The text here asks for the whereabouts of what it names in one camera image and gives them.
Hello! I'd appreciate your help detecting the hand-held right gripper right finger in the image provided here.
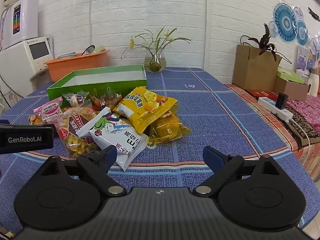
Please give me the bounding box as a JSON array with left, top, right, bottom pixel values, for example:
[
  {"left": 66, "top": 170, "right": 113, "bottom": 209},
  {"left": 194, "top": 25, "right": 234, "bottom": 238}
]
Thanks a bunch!
[{"left": 192, "top": 145, "right": 283, "bottom": 197}]

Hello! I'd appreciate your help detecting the white bottle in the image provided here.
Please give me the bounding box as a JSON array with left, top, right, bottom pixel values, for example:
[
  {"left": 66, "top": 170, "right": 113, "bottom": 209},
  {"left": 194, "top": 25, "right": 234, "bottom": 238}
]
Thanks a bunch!
[{"left": 309, "top": 68, "right": 320, "bottom": 97}]

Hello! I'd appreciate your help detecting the medium blue paper fan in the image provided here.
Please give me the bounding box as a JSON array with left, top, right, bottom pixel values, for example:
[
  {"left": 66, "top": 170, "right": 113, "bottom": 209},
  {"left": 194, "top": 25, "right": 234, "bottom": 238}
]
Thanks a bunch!
[{"left": 296, "top": 20, "right": 309, "bottom": 46}]

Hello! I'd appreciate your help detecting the dark patterned cloth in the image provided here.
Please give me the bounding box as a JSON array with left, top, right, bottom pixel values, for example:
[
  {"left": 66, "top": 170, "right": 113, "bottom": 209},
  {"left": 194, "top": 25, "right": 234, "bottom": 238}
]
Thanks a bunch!
[{"left": 282, "top": 105, "right": 320, "bottom": 148}]

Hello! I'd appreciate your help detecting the white appliance with screen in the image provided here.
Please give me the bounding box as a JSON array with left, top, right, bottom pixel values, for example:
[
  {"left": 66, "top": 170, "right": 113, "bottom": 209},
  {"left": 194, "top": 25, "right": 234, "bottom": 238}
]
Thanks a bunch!
[{"left": 0, "top": 36, "right": 54, "bottom": 98}]

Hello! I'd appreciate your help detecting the orange plastic basin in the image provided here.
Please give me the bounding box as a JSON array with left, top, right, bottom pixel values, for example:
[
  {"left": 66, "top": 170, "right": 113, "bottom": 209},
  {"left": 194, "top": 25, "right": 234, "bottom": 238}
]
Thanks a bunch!
[{"left": 44, "top": 50, "right": 110, "bottom": 82}]

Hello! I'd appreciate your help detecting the white water purifier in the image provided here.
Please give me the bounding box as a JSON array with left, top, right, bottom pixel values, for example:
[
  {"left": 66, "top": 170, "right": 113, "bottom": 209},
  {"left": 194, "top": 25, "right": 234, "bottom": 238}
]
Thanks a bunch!
[{"left": 0, "top": 0, "right": 39, "bottom": 50}]

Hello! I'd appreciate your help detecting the silver foil packet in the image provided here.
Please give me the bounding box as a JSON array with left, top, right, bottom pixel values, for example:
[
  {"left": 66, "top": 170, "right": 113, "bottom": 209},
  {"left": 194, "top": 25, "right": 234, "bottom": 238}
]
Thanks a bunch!
[{"left": 89, "top": 120, "right": 148, "bottom": 172}]

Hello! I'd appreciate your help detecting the large blue paper fan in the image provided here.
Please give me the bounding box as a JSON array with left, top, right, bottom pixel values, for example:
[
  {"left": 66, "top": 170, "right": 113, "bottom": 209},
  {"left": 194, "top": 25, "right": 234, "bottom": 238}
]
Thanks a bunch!
[{"left": 273, "top": 2, "right": 298, "bottom": 42}]

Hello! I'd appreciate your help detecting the small brown cardboard box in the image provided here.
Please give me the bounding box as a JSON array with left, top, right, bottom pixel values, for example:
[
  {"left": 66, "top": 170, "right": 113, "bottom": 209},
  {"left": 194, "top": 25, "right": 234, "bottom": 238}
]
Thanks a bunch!
[{"left": 273, "top": 76, "right": 310, "bottom": 102}]

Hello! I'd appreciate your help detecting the white power cable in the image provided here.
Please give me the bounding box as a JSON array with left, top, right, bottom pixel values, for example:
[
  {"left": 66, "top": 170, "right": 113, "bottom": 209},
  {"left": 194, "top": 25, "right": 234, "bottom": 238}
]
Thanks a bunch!
[{"left": 287, "top": 119, "right": 312, "bottom": 153}]

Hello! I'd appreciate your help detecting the clear yellow cake packet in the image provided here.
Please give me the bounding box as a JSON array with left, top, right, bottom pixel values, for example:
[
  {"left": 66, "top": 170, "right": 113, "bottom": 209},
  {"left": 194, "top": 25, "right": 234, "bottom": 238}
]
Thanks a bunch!
[{"left": 147, "top": 110, "right": 192, "bottom": 147}]

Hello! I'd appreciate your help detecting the white power strip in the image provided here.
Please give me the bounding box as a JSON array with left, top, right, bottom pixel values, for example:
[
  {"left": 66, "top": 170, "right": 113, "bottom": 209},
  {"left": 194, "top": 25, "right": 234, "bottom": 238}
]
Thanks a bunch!
[{"left": 257, "top": 97, "right": 293, "bottom": 120}]

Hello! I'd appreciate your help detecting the green cardboard box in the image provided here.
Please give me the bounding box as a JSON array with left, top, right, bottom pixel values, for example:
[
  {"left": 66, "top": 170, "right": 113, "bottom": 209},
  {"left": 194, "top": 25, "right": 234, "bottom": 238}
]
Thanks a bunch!
[{"left": 47, "top": 64, "right": 147, "bottom": 103}]

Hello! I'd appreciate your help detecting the glass vase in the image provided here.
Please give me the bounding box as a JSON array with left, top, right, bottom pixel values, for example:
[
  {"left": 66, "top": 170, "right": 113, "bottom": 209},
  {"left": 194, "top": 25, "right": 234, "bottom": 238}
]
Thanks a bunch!
[{"left": 144, "top": 52, "right": 167, "bottom": 73}]

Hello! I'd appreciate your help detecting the red booklet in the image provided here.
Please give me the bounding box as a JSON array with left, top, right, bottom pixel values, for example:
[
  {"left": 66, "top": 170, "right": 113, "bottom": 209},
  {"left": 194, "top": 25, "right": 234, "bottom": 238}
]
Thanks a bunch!
[{"left": 246, "top": 89, "right": 278, "bottom": 100}]

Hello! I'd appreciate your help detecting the clear brown snack packet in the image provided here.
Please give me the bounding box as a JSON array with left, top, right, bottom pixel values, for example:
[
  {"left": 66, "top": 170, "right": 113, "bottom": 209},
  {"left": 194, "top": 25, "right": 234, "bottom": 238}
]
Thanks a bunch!
[{"left": 89, "top": 90, "right": 123, "bottom": 111}]

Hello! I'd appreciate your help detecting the pink snack packet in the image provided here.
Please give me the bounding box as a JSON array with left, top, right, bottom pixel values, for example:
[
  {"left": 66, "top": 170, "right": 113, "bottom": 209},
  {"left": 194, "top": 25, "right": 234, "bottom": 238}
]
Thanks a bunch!
[{"left": 33, "top": 97, "right": 66, "bottom": 124}]

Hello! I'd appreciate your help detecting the yellow snack packet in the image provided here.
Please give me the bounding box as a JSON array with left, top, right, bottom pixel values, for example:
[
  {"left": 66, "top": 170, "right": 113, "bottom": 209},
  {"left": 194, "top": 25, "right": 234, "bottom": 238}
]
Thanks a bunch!
[{"left": 112, "top": 86, "right": 178, "bottom": 134}]

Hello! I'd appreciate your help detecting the brown label biscuit packet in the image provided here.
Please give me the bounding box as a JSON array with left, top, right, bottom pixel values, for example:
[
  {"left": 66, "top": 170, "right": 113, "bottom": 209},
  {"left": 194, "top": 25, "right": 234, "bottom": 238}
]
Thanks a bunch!
[{"left": 54, "top": 106, "right": 100, "bottom": 159}]

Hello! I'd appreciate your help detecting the purple leaf plant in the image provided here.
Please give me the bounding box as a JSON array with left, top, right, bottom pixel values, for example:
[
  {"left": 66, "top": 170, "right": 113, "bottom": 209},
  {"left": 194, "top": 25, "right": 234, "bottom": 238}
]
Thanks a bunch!
[{"left": 240, "top": 23, "right": 292, "bottom": 64}]

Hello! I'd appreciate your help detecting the clear candy packet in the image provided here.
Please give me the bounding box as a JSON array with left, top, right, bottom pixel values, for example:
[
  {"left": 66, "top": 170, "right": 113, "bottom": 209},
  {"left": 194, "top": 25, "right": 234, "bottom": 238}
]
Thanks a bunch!
[{"left": 62, "top": 91, "right": 90, "bottom": 108}]

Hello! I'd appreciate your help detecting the purple wall picture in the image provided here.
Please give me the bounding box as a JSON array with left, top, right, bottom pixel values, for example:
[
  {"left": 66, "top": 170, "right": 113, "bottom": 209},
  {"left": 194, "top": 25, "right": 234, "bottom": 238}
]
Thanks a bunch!
[{"left": 297, "top": 46, "right": 310, "bottom": 70}]

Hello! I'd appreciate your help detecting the black charger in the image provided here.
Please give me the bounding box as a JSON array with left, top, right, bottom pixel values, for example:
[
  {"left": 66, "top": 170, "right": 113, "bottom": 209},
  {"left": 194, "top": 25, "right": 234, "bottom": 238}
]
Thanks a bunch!
[{"left": 275, "top": 93, "right": 289, "bottom": 110}]

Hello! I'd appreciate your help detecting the pink floral cloth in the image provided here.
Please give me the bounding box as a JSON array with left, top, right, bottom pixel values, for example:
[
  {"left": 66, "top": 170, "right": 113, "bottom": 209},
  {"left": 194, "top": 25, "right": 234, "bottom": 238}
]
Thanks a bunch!
[{"left": 287, "top": 95, "right": 320, "bottom": 125}]

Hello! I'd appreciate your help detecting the blue checked tablecloth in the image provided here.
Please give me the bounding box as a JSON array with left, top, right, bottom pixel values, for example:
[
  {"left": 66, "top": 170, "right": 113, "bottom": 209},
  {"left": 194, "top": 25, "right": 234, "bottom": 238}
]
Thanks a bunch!
[{"left": 0, "top": 67, "right": 320, "bottom": 233}]

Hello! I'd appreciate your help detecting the tall brown cardboard box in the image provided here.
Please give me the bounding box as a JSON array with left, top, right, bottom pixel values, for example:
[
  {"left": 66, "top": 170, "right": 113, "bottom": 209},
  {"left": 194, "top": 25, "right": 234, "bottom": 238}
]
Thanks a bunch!
[{"left": 232, "top": 44, "right": 282, "bottom": 92}]

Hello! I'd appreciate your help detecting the light green flat box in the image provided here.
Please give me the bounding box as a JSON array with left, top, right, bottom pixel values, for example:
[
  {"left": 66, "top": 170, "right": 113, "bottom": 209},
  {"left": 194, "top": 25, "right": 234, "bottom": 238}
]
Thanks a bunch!
[{"left": 277, "top": 67, "right": 305, "bottom": 84}]

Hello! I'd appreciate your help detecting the orange plaid cloth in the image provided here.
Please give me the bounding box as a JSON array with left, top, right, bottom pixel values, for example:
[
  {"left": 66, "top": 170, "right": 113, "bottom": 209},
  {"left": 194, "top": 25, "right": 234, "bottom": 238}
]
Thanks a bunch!
[{"left": 224, "top": 84, "right": 320, "bottom": 180}]

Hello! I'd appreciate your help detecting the white cartoon snack packet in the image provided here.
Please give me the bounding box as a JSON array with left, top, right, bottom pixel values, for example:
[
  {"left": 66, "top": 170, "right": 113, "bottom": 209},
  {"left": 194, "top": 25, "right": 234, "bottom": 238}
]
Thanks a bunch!
[{"left": 76, "top": 107, "right": 125, "bottom": 138}]

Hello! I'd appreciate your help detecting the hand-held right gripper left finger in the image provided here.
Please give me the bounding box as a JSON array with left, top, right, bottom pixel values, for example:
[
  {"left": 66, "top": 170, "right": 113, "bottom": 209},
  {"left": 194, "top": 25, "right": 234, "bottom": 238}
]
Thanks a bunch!
[{"left": 37, "top": 145, "right": 127, "bottom": 197}]

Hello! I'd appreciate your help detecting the small orange snack packet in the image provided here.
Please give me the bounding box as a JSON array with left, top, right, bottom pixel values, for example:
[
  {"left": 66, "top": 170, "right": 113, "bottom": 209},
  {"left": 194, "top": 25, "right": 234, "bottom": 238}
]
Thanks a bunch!
[{"left": 28, "top": 114, "right": 44, "bottom": 125}]

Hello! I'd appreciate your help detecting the steel plate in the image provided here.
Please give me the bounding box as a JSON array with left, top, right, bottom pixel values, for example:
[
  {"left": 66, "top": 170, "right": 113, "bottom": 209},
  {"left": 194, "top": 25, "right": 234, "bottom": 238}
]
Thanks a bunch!
[{"left": 81, "top": 45, "right": 97, "bottom": 55}]

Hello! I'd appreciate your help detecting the yellow flowering plant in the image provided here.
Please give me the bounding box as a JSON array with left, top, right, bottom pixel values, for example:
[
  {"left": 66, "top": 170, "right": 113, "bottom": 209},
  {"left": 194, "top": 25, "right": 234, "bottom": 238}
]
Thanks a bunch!
[{"left": 121, "top": 26, "right": 192, "bottom": 60}]

